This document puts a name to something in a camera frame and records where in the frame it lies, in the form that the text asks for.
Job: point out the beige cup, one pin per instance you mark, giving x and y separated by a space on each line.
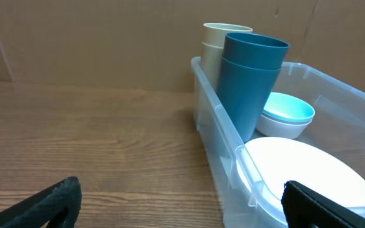
214 33
211 58

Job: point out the light blue bowl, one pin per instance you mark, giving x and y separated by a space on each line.
288 108

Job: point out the dark blue cup front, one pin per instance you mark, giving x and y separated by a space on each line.
255 50

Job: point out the pink plate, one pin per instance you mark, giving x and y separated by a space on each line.
280 160

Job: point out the beige cup front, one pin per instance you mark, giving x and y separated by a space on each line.
211 58

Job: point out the clear plastic storage bin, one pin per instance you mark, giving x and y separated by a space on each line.
338 128

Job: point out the dark blue cup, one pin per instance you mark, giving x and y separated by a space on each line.
243 92
255 50

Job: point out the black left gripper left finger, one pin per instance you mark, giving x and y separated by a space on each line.
56 206

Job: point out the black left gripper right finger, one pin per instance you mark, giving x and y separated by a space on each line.
305 208

